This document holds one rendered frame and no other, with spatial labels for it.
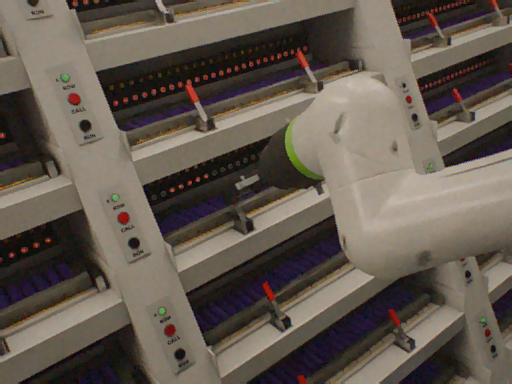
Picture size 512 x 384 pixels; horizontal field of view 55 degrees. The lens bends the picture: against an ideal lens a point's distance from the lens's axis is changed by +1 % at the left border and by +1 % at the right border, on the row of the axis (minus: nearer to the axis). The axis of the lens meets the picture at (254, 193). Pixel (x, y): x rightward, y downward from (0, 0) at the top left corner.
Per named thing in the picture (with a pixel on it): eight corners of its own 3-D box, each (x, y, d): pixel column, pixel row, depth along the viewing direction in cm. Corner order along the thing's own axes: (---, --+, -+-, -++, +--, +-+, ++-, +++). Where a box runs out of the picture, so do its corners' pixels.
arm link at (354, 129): (407, 56, 56) (331, 60, 51) (440, 160, 55) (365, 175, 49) (336, 104, 68) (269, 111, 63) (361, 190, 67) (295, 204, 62)
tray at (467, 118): (562, 93, 147) (567, 45, 141) (436, 159, 117) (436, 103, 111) (495, 87, 162) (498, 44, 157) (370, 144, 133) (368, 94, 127)
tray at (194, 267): (411, 173, 112) (410, 134, 108) (182, 295, 83) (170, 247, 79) (346, 156, 128) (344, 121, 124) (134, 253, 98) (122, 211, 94)
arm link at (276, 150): (322, 100, 68) (270, 119, 63) (359, 176, 67) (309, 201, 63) (300, 116, 73) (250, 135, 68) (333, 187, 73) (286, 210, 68)
